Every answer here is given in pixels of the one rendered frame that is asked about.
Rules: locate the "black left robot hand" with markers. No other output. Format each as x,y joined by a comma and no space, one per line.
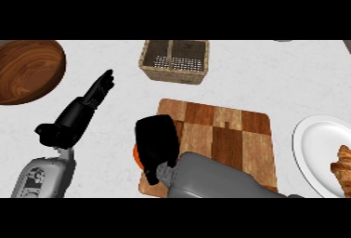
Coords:
72,119

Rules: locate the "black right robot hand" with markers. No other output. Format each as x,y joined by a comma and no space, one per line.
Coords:
156,144

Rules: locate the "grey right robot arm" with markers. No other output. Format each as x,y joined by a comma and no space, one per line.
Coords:
214,178

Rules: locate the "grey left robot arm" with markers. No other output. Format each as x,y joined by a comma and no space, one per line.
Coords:
43,176

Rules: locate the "orange squash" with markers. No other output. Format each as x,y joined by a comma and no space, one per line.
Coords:
136,155

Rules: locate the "wooden cutting board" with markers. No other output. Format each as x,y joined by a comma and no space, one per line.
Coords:
224,136

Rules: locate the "wicker basket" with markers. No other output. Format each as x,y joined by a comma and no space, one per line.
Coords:
174,62

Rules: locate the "brown wooden bowl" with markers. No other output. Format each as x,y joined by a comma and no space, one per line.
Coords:
27,71

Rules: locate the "white plate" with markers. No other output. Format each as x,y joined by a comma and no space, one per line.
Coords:
320,152

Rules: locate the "brown croissant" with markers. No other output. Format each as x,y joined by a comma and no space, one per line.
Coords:
342,170

